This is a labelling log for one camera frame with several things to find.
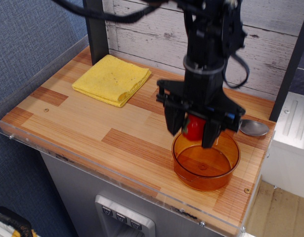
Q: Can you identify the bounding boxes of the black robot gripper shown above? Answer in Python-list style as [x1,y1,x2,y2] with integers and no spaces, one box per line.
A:
[157,70,246,149]

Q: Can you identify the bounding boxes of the red toy strawberry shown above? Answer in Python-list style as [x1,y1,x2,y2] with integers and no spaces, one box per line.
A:
[182,114,207,141]

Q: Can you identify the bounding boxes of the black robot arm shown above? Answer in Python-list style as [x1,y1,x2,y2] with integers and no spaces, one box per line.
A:
[157,0,248,148]

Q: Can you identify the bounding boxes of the yellow folded cloth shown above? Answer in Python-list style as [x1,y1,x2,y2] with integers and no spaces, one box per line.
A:
[72,55,151,108]

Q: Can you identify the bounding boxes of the orange transparent plastic pot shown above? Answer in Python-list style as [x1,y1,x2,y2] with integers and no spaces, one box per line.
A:
[172,132,241,191]

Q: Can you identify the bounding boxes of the white toy sink unit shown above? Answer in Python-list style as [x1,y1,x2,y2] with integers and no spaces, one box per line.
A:
[261,92,304,198]

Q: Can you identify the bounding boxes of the silver dispenser button panel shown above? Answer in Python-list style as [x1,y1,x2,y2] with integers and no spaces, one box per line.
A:
[95,195,156,237]

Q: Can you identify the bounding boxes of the grey toy fridge cabinet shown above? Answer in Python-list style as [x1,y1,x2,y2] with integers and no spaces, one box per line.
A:
[42,153,220,237]

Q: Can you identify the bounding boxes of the yellow object bottom left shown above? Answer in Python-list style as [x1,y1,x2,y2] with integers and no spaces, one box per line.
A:
[11,229,38,237]

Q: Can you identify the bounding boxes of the blue handled metal spoon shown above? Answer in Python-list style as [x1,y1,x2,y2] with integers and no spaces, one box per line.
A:
[236,119,269,136]

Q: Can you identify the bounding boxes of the dark right frame post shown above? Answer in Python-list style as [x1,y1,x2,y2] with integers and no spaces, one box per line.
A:
[269,21,304,122]

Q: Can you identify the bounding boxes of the black braided cable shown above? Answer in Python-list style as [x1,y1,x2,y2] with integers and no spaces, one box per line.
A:
[51,0,157,24]

